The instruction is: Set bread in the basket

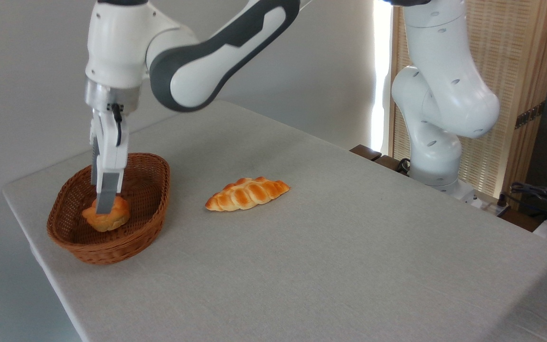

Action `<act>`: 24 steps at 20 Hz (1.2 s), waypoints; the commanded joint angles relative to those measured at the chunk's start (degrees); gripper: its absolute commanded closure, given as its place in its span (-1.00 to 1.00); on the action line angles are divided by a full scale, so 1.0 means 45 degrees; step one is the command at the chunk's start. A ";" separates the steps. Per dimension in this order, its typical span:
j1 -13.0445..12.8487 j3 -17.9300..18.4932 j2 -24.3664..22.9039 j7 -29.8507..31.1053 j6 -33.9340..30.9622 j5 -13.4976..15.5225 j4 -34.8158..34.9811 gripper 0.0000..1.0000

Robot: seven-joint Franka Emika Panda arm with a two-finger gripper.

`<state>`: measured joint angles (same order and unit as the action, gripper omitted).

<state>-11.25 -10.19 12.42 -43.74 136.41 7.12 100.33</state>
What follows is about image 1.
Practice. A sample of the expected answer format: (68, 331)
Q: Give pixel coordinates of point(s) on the metal screen hinge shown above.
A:
(530, 115)

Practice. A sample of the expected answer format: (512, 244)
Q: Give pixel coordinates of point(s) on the wooden slatted folding screen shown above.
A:
(520, 52)

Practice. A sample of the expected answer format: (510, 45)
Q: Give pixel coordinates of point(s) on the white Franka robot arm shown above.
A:
(207, 71)

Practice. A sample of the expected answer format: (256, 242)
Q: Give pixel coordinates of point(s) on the long braided bread loaf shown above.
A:
(247, 194)

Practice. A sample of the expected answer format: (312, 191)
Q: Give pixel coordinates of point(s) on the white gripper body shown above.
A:
(109, 152)

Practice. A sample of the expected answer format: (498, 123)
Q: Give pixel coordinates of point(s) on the dark brown wooden block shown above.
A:
(365, 152)

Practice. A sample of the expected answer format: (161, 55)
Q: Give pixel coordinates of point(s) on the brown wicker basket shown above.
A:
(131, 223)

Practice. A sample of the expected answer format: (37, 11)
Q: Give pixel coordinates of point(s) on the round orange bread roll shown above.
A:
(112, 219)

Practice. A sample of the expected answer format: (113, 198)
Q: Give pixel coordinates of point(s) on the grey tablecloth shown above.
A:
(349, 256)

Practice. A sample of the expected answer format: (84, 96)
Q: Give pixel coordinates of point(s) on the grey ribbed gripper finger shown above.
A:
(95, 164)
(107, 194)

